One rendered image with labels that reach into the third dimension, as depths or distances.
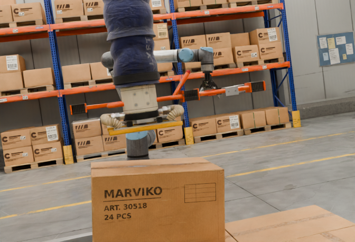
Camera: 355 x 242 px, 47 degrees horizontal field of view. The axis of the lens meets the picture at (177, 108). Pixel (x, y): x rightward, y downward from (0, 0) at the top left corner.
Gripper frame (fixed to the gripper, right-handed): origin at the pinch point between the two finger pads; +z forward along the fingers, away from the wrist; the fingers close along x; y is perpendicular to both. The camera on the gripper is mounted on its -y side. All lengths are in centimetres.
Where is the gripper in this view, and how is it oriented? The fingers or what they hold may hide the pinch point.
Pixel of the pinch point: (208, 99)
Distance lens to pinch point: 290.9
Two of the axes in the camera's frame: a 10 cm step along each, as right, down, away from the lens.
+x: 9.8, -0.3, -1.9
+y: -1.8, 0.9, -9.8
